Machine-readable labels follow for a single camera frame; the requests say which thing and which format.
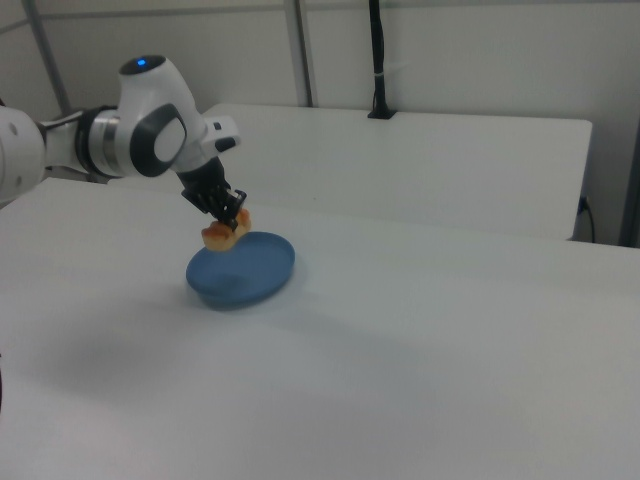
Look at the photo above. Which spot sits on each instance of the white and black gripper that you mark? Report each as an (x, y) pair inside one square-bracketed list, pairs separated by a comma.
[(207, 175)]

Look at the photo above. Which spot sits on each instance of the orange glazed bread piece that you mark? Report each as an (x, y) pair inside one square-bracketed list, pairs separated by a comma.
[(218, 240)]

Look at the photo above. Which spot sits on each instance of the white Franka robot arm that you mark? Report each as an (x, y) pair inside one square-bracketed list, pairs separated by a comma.
[(150, 100)]

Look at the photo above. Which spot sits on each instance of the blue round plate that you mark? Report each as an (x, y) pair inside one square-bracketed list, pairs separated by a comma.
[(252, 272)]

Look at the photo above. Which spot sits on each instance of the white side table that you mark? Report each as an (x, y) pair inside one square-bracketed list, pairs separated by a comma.
[(400, 165)]

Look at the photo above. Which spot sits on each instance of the black pole with clamp base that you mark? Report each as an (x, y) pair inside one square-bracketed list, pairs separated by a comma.
[(378, 55)]

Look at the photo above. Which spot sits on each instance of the grey partition post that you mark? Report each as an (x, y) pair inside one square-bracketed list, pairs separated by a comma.
[(47, 55), (300, 50), (631, 125)]

